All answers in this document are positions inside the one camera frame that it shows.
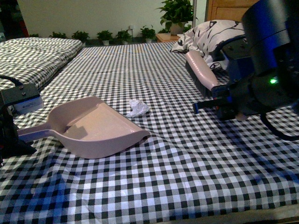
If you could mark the wooden headboard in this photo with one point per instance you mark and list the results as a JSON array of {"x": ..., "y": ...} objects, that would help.
[{"x": 227, "y": 9}]

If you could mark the small potted plant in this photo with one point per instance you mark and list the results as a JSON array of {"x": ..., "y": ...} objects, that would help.
[
  {"x": 148, "y": 34},
  {"x": 124, "y": 36},
  {"x": 105, "y": 36},
  {"x": 81, "y": 35}
]

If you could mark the small wooden bedside table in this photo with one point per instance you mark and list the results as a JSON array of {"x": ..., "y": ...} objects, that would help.
[{"x": 166, "y": 37}]

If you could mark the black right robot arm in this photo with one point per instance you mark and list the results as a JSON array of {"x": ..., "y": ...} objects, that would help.
[{"x": 263, "y": 63}]

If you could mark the beige hand brush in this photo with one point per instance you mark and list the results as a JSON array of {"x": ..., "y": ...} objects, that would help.
[{"x": 202, "y": 75}]

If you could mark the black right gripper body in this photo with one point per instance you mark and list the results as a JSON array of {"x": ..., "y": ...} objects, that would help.
[{"x": 240, "y": 68}]

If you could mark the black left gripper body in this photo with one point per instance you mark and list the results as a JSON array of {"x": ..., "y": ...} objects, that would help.
[{"x": 19, "y": 100}]

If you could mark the white tissue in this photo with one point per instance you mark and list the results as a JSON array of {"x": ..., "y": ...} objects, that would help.
[{"x": 138, "y": 107}]

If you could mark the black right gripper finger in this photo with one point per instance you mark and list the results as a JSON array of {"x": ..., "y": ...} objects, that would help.
[{"x": 204, "y": 104}]

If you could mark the large potted green plant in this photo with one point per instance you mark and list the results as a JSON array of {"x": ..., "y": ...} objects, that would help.
[{"x": 177, "y": 13}]

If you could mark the beige plastic dustpan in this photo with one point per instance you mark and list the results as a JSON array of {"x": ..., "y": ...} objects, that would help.
[{"x": 88, "y": 128}]

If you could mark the black white checkered bedsheet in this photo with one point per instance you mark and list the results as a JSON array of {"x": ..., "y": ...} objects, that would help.
[{"x": 191, "y": 169}]

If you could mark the checkered folded quilt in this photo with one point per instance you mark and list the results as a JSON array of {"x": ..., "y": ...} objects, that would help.
[{"x": 36, "y": 60}]

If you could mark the white black patterned pillow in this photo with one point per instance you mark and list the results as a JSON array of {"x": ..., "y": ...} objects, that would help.
[{"x": 205, "y": 37}]

